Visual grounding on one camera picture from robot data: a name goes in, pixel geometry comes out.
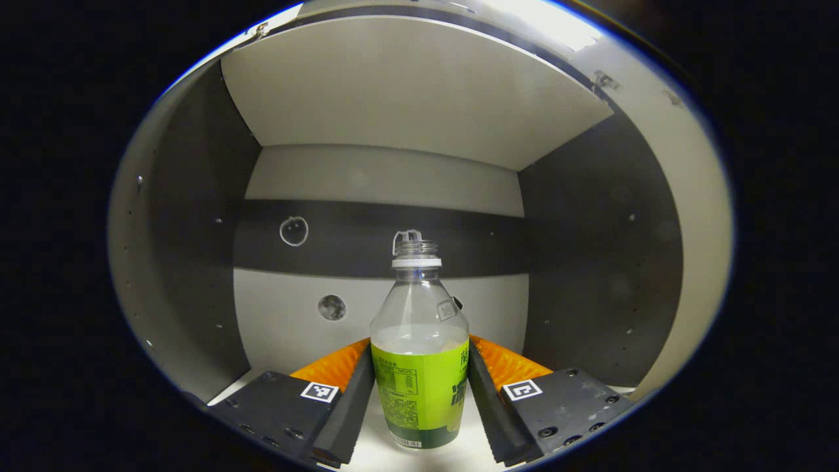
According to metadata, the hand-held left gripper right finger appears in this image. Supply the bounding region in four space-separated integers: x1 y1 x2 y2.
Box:
467 334 635 467

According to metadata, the green label plastic bottle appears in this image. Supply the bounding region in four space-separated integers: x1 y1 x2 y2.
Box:
370 240 470 450

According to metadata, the white and grey cabinet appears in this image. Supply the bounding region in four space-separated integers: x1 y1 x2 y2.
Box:
141 0 686 472

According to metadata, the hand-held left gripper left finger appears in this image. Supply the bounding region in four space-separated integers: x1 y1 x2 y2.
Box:
208 338 376 468

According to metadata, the white cabinet door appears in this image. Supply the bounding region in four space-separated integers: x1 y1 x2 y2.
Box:
577 26 735 401
108 39 197 394

